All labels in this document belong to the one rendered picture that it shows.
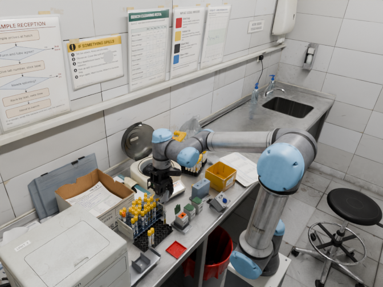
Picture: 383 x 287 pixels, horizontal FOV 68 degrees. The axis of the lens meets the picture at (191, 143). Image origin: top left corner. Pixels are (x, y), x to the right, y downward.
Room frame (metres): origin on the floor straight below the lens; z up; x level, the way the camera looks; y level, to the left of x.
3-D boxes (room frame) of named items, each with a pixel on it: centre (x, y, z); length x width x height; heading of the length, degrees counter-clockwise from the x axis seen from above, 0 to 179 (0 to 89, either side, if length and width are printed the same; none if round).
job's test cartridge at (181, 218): (0.96, 0.02, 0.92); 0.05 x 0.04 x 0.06; 54
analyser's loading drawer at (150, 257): (0.69, 0.18, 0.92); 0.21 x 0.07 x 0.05; 144
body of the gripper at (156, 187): (0.93, 0.12, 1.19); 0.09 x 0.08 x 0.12; 145
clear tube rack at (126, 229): (0.97, 0.21, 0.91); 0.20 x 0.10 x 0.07; 144
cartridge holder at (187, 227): (0.96, 0.02, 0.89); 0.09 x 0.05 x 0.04; 54
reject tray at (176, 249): (0.82, 0.03, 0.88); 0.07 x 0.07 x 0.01; 54
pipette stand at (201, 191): (1.18, -0.07, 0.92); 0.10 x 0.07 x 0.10; 139
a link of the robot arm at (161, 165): (0.93, 0.11, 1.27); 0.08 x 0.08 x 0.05
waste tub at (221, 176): (1.31, -0.18, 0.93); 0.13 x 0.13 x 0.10; 50
